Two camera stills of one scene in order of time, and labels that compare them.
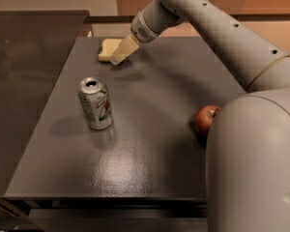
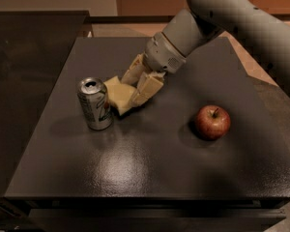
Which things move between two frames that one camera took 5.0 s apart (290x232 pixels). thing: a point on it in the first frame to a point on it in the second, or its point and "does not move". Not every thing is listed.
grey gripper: (139, 30) to (161, 55)
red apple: (205, 115) does not move
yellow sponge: (108, 47) to (119, 94)
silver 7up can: (96, 102) does not move
